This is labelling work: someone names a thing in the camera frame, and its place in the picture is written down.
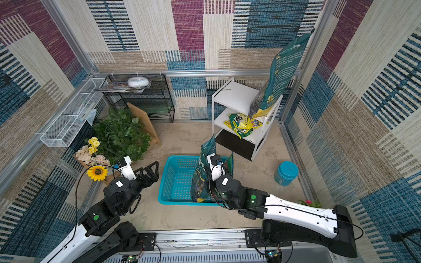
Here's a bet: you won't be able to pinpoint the green leafy artificial plant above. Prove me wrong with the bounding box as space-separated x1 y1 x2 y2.
93 108 151 164

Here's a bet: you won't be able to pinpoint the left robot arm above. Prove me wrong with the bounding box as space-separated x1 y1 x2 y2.
43 162 159 263

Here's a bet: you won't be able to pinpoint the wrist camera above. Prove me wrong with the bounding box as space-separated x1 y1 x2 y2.
113 156 137 180
207 153 225 181

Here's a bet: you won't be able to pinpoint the pale pink flower bouquet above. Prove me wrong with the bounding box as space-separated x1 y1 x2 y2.
75 145 111 166

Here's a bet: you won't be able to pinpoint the dark green soil bag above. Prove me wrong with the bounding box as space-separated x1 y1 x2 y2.
190 135 217 203
248 33 312 118

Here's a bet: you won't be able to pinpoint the yellow sunflower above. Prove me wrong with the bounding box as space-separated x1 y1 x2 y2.
86 165 108 181

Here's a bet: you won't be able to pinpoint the teal round container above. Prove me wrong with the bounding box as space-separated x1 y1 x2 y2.
274 161 299 186

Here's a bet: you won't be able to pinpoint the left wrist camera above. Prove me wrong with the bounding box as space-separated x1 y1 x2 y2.
113 156 137 180

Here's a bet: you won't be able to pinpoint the wooden board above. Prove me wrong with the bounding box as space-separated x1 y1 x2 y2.
127 103 162 146

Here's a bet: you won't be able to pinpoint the green yellow fertilizer bag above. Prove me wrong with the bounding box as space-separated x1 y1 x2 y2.
229 114 254 139

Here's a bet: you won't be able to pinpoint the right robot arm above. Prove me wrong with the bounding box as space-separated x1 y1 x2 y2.
209 175 357 258

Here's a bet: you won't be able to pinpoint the small yellow flowers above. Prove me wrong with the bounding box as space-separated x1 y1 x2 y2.
88 137 100 155

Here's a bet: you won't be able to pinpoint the magazine on rack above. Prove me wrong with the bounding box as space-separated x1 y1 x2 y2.
93 82 152 93

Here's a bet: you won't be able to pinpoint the teal plastic basket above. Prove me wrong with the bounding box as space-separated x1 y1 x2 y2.
159 155 217 207

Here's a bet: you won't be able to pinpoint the white round device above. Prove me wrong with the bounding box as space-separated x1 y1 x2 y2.
127 77 150 88

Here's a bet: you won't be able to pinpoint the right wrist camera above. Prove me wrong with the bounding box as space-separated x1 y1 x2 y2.
207 153 225 181

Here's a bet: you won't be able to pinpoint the white metal shelf unit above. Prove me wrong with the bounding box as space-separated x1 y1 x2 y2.
211 77 283 161

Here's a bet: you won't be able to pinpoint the pink flower pot plant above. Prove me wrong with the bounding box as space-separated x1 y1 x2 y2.
298 199 322 208

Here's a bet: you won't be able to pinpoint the green blue pink soil bag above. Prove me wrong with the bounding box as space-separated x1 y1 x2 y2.
223 152 234 177

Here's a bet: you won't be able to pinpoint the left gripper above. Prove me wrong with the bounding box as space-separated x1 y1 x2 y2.
118 160 157 214

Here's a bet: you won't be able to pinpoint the white wire wall basket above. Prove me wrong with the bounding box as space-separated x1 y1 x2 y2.
40 78 105 147

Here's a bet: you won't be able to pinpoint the black wire mesh rack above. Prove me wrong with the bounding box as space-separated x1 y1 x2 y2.
102 73 175 123

